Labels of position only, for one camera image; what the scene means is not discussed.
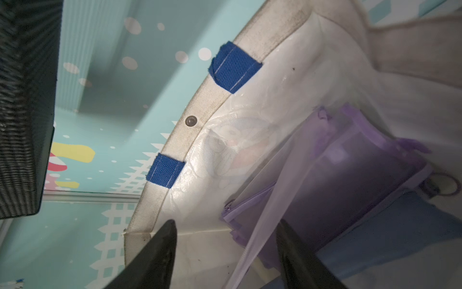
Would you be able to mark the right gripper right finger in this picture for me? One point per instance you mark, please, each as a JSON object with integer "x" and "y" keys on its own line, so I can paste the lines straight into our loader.
{"x": 300, "y": 267}

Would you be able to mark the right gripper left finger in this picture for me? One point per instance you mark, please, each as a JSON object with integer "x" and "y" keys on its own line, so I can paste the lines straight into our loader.
{"x": 153, "y": 267}

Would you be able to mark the black wire mesh basket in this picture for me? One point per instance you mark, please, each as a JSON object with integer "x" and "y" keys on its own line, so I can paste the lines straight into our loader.
{"x": 30, "y": 41}

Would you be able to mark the blue mesh pencil pouch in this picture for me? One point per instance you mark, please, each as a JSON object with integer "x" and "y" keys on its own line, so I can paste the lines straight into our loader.
{"x": 408, "y": 225}

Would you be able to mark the cream canvas tote bag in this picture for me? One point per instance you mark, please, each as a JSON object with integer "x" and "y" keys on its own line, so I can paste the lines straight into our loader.
{"x": 292, "y": 59}

